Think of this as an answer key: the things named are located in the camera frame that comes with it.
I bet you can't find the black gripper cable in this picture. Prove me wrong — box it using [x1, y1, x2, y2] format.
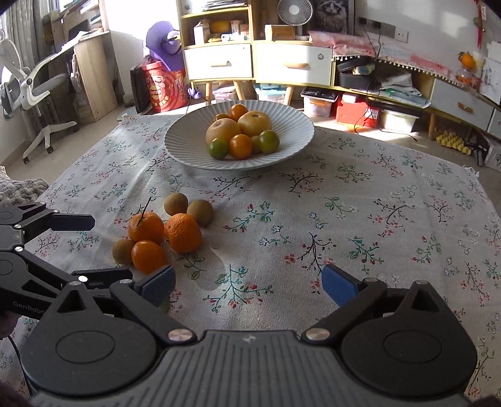
[8, 337, 34, 394]

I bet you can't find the teal lid box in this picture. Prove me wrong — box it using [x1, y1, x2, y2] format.
[256, 84, 294, 104]

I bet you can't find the orange fruit ornament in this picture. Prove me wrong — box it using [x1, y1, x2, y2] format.
[456, 51, 480, 85]

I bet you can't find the small wooden box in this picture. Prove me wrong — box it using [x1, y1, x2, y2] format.
[265, 24, 295, 41]

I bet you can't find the white ribbed plate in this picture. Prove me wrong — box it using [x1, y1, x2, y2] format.
[163, 100, 316, 171]

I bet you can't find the red round tin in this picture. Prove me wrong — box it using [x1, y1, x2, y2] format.
[141, 60, 189, 114]

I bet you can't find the white desk fan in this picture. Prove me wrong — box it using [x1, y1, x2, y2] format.
[277, 0, 314, 40]

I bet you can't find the red box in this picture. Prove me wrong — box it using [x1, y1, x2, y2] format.
[336, 94, 381, 129]

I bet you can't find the red hanging ornament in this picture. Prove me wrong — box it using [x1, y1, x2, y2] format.
[473, 0, 488, 49]

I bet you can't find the pink fringed cloth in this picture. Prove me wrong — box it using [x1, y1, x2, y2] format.
[309, 30, 470, 85]

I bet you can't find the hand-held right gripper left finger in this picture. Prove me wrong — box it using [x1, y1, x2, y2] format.
[55, 264, 198, 347]

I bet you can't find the grey wall socket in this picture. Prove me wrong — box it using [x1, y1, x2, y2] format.
[381, 23, 408, 43]

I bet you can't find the bumpy orange mandarin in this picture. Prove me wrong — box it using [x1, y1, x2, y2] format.
[164, 213, 203, 254]

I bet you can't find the grey blanket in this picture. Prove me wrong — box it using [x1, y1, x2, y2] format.
[0, 166, 49, 208]

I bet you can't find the clear storage box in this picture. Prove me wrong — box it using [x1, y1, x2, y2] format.
[303, 96, 337, 118]

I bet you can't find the white office chair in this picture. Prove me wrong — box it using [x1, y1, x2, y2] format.
[0, 39, 79, 164]

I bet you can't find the white drawer wooden handle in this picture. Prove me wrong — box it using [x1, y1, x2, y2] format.
[255, 42, 333, 87]
[184, 44, 253, 81]

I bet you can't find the paper drawing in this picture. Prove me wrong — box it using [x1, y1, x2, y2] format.
[479, 57, 501, 106]

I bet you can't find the white storage box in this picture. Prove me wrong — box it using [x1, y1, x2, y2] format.
[381, 107, 421, 133]

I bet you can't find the floral tablecloth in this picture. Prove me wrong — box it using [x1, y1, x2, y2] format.
[0, 111, 501, 400]

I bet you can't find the wooden desk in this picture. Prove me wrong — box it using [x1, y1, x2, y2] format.
[51, 0, 119, 123]

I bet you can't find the black storage box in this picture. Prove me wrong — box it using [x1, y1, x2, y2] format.
[337, 57, 378, 90]

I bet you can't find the low wooden cabinet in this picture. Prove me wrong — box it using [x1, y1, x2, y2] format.
[334, 55, 501, 142]

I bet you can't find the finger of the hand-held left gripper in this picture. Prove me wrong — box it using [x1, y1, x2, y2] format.
[16, 250, 134, 301]
[0, 203, 96, 247]

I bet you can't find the green orange cherry tomato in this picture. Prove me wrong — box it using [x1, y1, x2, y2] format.
[256, 130, 280, 154]

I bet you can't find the mandarin with stem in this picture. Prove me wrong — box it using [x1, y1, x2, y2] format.
[128, 196, 165, 244]

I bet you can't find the grey cabinet drawer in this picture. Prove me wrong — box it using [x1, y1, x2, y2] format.
[431, 78, 494, 126]

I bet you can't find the cat picture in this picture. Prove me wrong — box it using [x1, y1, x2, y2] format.
[313, 0, 355, 34]

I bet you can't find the black flat device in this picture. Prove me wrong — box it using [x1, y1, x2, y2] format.
[301, 88, 339, 101]

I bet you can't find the grey curtain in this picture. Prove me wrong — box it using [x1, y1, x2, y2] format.
[8, 0, 51, 67]

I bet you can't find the yellow egg crate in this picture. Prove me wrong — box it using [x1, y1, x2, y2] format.
[436, 127, 472, 155]

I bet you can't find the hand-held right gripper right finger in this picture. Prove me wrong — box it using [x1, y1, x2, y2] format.
[301, 263, 449, 345]

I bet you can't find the black panel heater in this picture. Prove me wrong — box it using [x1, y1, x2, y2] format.
[130, 64, 151, 115]

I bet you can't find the purple plush toy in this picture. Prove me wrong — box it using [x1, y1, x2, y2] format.
[146, 21, 183, 71]

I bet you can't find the yellow round pear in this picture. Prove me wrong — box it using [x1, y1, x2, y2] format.
[237, 111, 272, 137]
[206, 117, 242, 146]

